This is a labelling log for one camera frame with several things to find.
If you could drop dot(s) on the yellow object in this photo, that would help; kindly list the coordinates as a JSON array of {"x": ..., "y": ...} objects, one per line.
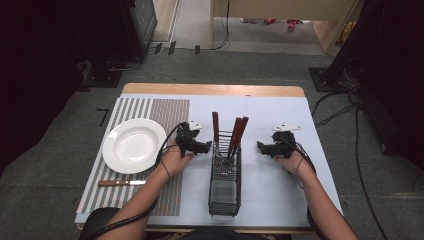
[{"x": 347, "y": 31}]

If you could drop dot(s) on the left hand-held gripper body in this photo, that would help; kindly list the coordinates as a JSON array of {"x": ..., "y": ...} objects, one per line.
[{"x": 186, "y": 140}]

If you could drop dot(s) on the person's dark clothed lap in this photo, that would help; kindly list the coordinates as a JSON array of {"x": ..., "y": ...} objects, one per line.
[{"x": 223, "y": 234}]

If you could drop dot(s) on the person's left hand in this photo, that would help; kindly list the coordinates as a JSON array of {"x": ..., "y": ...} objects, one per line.
[{"x": 175, "y": 161}]

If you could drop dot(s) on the black stand base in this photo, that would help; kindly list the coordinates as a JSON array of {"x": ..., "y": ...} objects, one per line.
[
  {"x": 101, "y": 75},
  {"x": 328, "y": 80}
]

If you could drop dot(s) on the white plate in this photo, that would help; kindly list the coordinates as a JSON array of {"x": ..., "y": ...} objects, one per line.
[{"x": 133, "y": 146}]

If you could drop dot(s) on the black rounded chair part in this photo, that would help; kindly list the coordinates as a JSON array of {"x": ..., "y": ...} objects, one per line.
[{"x": 98, "y": 218}]

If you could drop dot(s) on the black curtain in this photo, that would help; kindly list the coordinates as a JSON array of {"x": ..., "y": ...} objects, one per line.
[{"x": 40, "y": 66}]

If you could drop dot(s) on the light wooden desk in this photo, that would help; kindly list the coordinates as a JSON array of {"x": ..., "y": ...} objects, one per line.
[{"x": 283, "y": 8}]

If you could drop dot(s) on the striped woven placemat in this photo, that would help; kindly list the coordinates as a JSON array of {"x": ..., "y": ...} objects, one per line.
[{"x": 166, "y": 113}]

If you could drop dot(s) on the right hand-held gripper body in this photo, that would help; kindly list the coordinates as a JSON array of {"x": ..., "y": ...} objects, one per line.
[{"x": 283, "y": 145}]

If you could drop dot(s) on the red shoes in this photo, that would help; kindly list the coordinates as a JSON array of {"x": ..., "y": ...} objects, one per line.
[{"x": 290, "y": 24}]

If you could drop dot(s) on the wooden table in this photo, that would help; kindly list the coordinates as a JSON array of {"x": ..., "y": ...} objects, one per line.
[{"x": 213, "y": 90}]

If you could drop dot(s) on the person's right hand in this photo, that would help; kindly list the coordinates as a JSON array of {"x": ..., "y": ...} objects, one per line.
[{"x": 296, "y": 165}]

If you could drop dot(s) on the dark glass cabinet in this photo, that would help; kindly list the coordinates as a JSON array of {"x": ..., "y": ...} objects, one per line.
[{"x": 143, "y": 23}]

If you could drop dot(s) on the light blue table sheet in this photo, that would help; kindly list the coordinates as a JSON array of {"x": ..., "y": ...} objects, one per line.
[{"x": 266, "y": 113}]

